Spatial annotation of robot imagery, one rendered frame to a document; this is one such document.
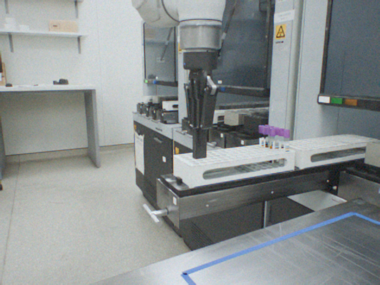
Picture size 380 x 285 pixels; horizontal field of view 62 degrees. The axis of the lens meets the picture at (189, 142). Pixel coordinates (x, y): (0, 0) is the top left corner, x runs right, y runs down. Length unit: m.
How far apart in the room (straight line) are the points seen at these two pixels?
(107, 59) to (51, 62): 0.65
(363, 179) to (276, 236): 0.42
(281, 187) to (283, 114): 0.43
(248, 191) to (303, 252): 0.30
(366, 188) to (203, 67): 0.49
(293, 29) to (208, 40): 0.54
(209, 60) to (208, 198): 0.29
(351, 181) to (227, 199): 0.34
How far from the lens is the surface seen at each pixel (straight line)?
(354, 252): 0.52
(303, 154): 0.86
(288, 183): 0.83
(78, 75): 4.16
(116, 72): 4.24
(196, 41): 0.67
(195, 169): 0.68
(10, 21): 3.93
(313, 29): 1.10
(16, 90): 3.44
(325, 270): 0.46
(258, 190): 0.77
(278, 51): 1.21
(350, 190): 0.91
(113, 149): 4.34
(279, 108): 1.20
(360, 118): 1.21
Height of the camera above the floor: 1.06
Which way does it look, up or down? 13 degrees down
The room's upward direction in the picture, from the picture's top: straight up
